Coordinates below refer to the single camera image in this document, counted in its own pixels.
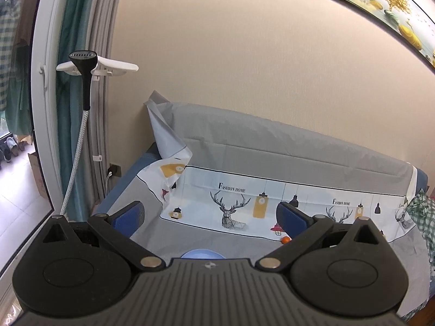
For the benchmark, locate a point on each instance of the hanging green garment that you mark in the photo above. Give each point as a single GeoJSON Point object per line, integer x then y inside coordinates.
{"type": "Point", "coordinates": [18, 108]}

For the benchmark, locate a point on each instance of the white steamer hanger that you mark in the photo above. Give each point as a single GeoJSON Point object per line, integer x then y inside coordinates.
{"type": "Point", "coordinates": [119, 65]}

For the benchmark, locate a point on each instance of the light blue plate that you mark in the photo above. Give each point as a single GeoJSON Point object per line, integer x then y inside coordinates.
{"type": "Point", "coordinates": [202, 254]}

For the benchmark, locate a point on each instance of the dark wall power outlet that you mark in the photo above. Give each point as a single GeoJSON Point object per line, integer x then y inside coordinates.
{"type": "Point", "coordinates": [115, 170]}

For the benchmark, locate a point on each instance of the pair of shoes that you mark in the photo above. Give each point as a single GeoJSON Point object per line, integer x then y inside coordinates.
{"type": "Point", "coordinates": [12, 147]}

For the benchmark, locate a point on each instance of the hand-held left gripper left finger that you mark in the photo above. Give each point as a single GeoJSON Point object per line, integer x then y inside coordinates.
{"type": "Point", "coordinates": [128, 219]}

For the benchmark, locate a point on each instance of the small orange tangerine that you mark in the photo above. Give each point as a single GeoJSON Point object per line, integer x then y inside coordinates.
{"type": "Point", "coordinates": [286, 240]}

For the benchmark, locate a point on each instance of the white wall clip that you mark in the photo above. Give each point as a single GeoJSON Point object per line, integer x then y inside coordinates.
{"type": "Point", "coordinates": [97, 158]}

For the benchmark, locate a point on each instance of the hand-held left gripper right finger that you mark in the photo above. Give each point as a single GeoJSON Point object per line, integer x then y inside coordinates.
{"type": "Point", "coordinates": [294, 219]}

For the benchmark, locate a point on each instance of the teal curtain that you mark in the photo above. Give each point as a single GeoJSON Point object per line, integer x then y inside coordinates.
{"type": "Point", "coordinates": [68, 135]}

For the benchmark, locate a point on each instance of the white door frame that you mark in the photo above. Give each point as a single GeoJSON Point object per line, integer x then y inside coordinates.
{"type": "Point", "coordinates": [44, 34]}

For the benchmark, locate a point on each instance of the green checked cloth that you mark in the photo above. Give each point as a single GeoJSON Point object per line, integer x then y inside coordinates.
{"type": "Point", "coordinates": [423, 217]}

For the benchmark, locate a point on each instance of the grey printed deer bed sheet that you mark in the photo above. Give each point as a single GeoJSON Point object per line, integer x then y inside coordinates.
{"type": "Point", "coordinates": [238, 149]}

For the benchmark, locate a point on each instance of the framed wall picture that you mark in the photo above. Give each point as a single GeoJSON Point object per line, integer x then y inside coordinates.
{"type": "Point", "coordinates": [390, 0]}

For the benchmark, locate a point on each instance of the black garment steamer head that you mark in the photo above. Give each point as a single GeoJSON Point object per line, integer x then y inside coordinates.
{"type": "Point", "coordinates": [86, 74]}

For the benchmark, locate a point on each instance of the hanging checked shirt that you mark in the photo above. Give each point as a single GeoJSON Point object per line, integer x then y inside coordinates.
{"type": "Point", "coordinates": [7, 57]}

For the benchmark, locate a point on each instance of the cardboard box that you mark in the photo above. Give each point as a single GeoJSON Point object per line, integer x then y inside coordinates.
{"type": "Point", "coordinates": [36, 173]}

